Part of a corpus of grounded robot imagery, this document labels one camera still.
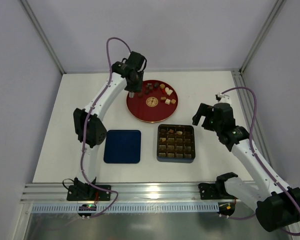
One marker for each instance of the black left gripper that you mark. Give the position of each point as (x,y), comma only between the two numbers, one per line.
(133,87)

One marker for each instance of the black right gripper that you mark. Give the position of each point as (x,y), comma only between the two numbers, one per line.
(206,117)

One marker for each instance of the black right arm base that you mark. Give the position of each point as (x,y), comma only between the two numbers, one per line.
(211,191)

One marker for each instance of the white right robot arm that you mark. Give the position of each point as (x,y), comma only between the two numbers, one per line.
(275,204)

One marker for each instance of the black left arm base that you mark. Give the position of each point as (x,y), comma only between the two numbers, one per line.
(80,191)

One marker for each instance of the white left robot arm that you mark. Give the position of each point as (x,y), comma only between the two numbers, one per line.
(89,127)

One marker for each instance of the white cube chocolate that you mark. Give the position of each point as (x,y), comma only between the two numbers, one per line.
(167,101)

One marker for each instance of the cream square chocolate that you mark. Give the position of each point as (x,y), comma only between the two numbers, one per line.
(169,92)

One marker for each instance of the blue chocolate box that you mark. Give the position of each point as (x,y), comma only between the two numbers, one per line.
(174,148)

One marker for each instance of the round red tray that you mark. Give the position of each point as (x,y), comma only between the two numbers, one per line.
(149,108)

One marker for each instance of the blue box lid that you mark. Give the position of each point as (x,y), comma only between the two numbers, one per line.
(122,147)

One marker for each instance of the right controller board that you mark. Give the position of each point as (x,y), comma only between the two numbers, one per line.
(226,209)

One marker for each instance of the controller board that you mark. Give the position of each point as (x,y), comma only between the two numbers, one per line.
(226,209)
(86,210)

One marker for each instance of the left controller board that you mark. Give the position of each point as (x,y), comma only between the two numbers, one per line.
(86,210)

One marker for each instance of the aluminium right side rail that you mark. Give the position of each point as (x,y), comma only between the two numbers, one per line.
(247,104)

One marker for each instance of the aluminium rail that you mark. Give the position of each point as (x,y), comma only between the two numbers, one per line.
(247,104)
(138,192)

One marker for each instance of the aluminium front rail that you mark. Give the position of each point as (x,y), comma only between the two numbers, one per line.
(138,192)

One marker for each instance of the slotted cable duct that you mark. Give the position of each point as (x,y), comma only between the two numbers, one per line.
(129,207)

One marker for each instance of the aluminium left frame post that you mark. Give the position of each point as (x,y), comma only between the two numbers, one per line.
(42,35)

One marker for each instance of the aluminium frame post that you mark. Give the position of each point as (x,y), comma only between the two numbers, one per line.
(42,35)
(267,25)

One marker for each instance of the aluminium right frame post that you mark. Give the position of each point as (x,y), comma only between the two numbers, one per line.
(267,25)

